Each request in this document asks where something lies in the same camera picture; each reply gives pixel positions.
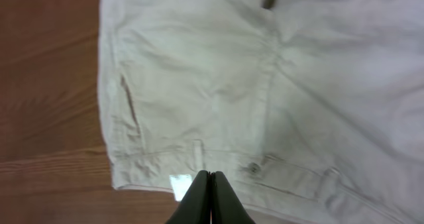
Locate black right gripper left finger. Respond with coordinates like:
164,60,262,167
166,170,211,224

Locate beige shorts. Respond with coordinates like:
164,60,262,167
98,0,423,223

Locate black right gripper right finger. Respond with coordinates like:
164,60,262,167
211,172,255,224

